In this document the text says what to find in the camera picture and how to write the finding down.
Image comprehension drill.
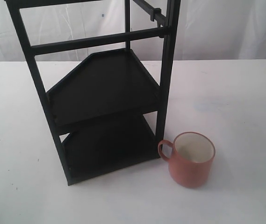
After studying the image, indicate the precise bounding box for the black metal shelf rack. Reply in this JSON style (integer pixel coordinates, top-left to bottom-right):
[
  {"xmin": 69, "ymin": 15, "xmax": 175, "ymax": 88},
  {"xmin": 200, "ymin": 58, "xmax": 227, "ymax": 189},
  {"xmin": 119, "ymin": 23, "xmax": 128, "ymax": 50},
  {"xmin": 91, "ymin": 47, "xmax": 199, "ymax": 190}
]
[{"xmin": 6, "ymin": 0, "xmax": 180, "ymax": 185}]

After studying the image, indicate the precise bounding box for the white backdrop cloth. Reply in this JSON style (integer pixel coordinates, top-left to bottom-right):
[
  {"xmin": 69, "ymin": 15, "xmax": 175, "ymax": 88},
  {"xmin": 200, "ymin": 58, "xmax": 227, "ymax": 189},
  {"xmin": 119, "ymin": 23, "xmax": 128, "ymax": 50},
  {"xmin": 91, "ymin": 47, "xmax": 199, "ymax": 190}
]
[{"xmin": 0, "ymin": 0, "xmax": 266, "ymax": 61}]

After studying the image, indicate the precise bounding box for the terracotta pink mug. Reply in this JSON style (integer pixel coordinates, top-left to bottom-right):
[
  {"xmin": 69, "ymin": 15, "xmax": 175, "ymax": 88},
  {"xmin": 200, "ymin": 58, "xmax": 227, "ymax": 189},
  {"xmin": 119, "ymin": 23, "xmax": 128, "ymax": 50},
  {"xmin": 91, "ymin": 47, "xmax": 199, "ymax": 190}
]
[{"xmin": 158, "ymin": 132, "xmax": 216, "ymax": 188}]

